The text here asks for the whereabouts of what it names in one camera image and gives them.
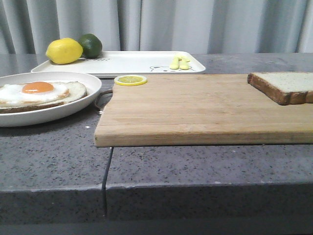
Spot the white round plate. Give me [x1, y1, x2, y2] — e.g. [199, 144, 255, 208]
[0, 71, 102, 127]

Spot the white rectangular bear tray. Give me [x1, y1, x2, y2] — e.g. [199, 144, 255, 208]
[31, 51, 206, 78]

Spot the yellow lemon slice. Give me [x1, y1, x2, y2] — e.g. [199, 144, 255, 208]
[114, 74, 148, 86]

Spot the pale yellow plastic fork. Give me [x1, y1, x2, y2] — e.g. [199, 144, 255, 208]
[169, 54, 181, 70]

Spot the wooden cutting board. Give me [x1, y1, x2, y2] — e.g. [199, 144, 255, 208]
[94, 74, 313, 147]

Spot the green lime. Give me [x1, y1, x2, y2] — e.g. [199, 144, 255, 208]
[78, 34, 102, 59]

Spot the whole yellow lemon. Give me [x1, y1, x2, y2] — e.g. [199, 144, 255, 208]
[45, 38, 83, 65]

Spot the grey pleated curtain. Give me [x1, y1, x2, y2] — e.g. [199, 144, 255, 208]
[0, 0, 313, 54]

